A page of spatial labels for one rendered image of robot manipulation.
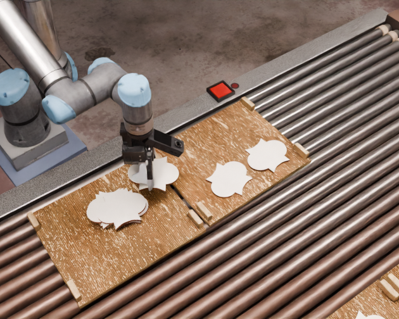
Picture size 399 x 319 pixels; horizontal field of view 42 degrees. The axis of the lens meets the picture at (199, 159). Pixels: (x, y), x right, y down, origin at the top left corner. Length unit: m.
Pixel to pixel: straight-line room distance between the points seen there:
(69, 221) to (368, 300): 0.86
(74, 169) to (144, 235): 0.36
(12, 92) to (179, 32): 2.19
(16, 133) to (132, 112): 0.62
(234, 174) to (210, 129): 0.21
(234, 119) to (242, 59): 1.72
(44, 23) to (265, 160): 0.78
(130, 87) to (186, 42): 2.40
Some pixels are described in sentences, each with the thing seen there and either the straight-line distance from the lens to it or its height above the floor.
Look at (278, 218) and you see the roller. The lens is 1.59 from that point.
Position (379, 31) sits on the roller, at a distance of 2.30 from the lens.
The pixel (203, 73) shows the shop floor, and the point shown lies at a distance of 3.39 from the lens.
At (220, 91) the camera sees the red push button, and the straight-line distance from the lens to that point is 1.91.
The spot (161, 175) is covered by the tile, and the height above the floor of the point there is 1.05.
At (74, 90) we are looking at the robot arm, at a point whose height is 1.38.
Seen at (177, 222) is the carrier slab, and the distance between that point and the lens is 1.55.
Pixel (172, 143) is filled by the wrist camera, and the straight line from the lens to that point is 1.40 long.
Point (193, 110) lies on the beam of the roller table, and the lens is 1.86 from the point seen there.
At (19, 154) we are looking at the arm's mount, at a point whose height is 0.94.
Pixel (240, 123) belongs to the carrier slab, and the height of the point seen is 0.94.
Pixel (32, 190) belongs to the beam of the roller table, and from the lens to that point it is 1.73.
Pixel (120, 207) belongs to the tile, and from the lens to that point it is 1.56.
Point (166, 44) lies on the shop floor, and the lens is 3.63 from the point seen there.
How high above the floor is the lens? 2.24
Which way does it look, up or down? 51 degrees down
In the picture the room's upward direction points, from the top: 2 degrees counter-clockwise
